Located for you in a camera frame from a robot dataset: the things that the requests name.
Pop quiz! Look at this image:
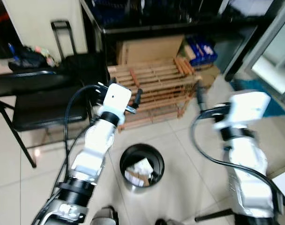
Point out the black round rubbish bin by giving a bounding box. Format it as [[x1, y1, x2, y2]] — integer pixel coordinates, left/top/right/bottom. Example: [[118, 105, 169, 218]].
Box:
[[120, 143, 165, 193]]

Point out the white crumpled paper trash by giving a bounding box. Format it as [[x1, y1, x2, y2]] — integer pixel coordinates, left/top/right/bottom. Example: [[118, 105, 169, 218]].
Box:
[[126, 158, 154, 181]]

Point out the brown carton trash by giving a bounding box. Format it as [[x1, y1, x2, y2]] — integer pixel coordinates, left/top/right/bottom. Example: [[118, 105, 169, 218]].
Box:
[[126, 172, 150, 187]]

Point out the single brown wooden stick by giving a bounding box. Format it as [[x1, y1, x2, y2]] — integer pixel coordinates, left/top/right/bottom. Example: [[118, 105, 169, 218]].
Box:
[[129, 69, 140, 88]]

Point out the wooden slatted shoe rack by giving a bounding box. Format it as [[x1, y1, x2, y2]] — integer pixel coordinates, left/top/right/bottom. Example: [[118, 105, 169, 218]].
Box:
[[107, 57, 203, 131]]

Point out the small brown cardboard box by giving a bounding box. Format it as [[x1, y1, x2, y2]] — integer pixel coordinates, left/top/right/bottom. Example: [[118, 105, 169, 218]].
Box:
[[194, 66, 220, 90]]

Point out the bundled brown wooden stick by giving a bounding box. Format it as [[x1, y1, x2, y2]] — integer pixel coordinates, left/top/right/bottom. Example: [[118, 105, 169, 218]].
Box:
[[183, 56, 196, 74], [174, 58, 187, 76], [179, 57, 191, 75]]

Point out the blue printed box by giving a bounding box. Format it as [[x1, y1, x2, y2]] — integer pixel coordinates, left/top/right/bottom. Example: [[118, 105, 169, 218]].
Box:
[[187, 37, 218, 64]]

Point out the large flat cardboard box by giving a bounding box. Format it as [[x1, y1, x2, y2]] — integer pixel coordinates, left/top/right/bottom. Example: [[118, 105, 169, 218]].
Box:
[[117, 35, 185, 65]]

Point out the blue floor mat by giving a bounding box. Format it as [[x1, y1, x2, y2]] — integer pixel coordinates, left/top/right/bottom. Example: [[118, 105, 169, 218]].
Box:
[[231, 79, 285, 118]]

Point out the black folding chair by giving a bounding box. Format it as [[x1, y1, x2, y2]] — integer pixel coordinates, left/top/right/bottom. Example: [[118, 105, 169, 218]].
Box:
[[0, 70, 94, 168]]

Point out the left robot leg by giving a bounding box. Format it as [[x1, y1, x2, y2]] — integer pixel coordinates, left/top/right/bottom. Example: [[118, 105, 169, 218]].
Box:
[[91, 206, 118, 225]]

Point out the black bag with clutter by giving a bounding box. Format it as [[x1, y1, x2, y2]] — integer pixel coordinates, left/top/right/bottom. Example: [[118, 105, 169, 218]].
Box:
[[7, 45, 58, 71]]

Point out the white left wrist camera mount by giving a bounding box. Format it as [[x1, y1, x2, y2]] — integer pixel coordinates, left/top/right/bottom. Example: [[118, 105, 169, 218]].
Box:
[[100, 83, 132, 123]]

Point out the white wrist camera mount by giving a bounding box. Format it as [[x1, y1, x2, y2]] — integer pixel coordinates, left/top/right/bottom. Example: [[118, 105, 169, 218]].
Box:
[[213, 90, 271, 131], [100, 83, 132, 123]]

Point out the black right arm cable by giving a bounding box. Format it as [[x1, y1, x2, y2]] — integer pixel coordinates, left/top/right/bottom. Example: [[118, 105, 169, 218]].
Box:
[[189, 107, 285, 216]]

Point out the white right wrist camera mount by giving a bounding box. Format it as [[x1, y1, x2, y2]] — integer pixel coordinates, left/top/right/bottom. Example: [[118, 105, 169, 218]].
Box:
[[213, 90, 271, 131]]

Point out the black suitcase with handle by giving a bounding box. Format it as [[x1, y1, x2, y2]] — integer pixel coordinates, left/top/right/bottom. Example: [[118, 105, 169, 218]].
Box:
[[51, 20, 110, 90]]

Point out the grey sliding door frame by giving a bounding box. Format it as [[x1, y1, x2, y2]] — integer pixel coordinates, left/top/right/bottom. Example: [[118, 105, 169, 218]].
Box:
[[238, 0, 285, 101]]

